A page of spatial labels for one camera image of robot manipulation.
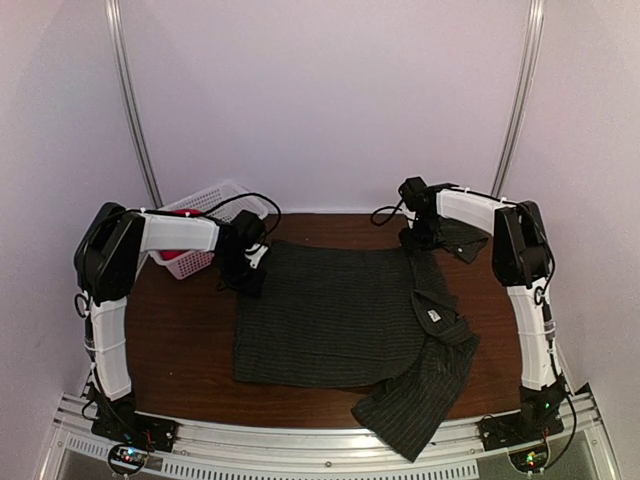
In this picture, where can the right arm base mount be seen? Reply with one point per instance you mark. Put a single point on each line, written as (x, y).
(528, 430)

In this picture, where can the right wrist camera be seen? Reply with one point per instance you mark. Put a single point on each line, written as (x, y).
(416, 195)

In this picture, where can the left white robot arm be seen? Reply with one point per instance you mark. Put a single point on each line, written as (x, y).
(106, 264)

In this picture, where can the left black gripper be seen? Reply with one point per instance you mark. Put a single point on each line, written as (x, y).
(252, 288)

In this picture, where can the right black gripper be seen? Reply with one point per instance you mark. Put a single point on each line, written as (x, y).
(410, 242)

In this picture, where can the right aluminium corner post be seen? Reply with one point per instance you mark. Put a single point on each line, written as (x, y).
(528, 66)

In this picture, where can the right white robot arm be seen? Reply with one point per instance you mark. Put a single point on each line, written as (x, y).
(522, 260)

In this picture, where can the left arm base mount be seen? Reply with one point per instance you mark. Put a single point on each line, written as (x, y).
(136, 436)

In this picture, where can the black pinstriped shirt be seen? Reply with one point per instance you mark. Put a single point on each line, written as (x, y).
(343, 319)

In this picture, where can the aluminium corner post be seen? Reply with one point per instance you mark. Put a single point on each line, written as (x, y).
(528, 66)
(130, 105)

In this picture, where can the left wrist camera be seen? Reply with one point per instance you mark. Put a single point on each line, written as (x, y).
(248, 243)

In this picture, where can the white plastic laundry basket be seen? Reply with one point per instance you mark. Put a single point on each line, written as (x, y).
(198, 234)

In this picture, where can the red garment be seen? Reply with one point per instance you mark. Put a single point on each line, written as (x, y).
(167, 255)

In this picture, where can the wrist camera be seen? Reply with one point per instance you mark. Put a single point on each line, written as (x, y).
(416, 195)
(248, 243)

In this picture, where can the left aluminium corner post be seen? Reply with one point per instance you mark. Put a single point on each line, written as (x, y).
(130, 105)

